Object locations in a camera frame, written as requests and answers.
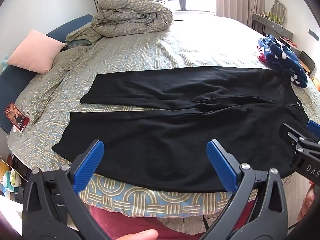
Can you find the red book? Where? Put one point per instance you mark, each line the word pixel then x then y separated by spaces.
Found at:
pixel 16 117

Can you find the patterned pillow under duvet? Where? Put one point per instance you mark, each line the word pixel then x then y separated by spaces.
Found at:
pixel 86 33

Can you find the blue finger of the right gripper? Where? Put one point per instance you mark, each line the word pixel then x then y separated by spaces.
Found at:
pixel 314 128
pixel 289 135

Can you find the grey dresser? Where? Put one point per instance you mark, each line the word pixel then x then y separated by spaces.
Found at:
pixel 267 27

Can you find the pink pillow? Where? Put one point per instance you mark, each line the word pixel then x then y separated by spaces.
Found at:
pixel 36 53

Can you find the folded beige patterned duvet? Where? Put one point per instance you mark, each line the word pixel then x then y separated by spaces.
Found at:
pixel 128 17

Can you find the grey wall switch plate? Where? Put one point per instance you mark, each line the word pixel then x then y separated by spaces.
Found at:
pixel 314 35

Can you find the cluttered bedside shelf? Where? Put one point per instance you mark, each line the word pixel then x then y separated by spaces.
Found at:
pixel 14 177

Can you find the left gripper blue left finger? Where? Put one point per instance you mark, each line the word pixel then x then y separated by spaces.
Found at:
pixel 85 165

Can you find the person's right hand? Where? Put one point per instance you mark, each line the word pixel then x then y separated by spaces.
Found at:
pixel 309 198

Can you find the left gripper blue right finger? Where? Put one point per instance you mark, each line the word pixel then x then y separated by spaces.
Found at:
pixel 225 165

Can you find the person's left hand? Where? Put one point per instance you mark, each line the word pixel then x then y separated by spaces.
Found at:
pixel 150 234

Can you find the dark blue headboard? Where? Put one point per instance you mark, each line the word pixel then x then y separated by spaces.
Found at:
pixel 14 79

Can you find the patterned blue beige bedspread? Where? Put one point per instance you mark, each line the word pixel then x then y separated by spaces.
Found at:
pixel 196 40

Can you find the wavy frame mirror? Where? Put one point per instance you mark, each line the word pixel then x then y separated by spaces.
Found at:
pixel 278 11

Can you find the navy polka dot garment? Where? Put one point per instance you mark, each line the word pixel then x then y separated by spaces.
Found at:
pixel 282 59

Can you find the red pants of person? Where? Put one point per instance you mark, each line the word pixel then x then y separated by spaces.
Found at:
pixel 117 225

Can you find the pink red folded garment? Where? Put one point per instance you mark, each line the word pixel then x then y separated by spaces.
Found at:
pixel 260 55

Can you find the black pants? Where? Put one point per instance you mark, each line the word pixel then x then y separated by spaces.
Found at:
pixel 162 144

